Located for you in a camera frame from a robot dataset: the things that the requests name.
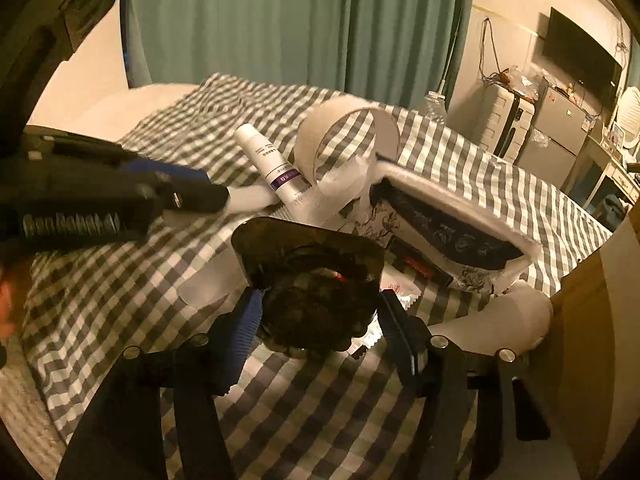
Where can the cardboard box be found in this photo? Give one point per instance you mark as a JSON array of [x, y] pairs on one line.
[[595, 360]]

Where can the clear shiny plastic bag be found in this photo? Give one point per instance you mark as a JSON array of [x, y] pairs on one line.
[[210, 280]]

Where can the floral fabric pouch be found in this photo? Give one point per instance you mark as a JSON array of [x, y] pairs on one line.
[[450, 232]]

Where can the white dressing desk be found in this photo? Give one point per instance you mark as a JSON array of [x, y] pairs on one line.
[[615, 170]]

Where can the black item red label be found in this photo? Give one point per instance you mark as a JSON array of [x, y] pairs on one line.
[[420, 260]]

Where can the white bottle purple label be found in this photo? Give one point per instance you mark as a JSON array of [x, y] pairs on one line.
[[280, 170]]

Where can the white oval mirror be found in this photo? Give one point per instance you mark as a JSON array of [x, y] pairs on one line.
[[627, 120]]

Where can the white suitcase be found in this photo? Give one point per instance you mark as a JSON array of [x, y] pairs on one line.
[[507, 120]]

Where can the grey white checked blanket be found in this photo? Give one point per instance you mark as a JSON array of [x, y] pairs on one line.
[[125, 270]]

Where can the wide green curtain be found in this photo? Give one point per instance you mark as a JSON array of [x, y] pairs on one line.
[[275, 25]]

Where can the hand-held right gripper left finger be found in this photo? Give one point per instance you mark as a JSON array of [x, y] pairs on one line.
[[245, 325]]

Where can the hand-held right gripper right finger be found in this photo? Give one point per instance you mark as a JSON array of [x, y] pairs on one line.
[[397, 327]]

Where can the cream mattress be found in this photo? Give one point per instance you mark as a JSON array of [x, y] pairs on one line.
[[140, 105]]

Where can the dark tinted plastic case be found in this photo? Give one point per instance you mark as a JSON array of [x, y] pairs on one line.
[[310, 280]]

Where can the white sachet red label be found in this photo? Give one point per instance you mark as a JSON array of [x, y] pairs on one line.
[[397, 297]]

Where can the clear large water bottle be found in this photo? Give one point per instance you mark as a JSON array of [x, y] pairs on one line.
[[435, 107]]

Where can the small grey fridge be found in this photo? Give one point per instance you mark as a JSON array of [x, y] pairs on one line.
[[555, 135]]

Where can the person's left hand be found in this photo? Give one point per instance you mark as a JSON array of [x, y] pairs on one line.
[[11, 305]]

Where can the plastic bag on suitcase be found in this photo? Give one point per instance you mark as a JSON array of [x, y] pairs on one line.
[[522, 80]]

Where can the white plastic tube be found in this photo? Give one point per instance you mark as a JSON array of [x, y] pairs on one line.
[[250, 196]]

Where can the black wall television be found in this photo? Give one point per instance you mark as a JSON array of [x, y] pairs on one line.
[[580, 60]]

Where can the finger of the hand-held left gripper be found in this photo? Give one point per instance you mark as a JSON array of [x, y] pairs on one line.
[[165, 170], [200, 197]]

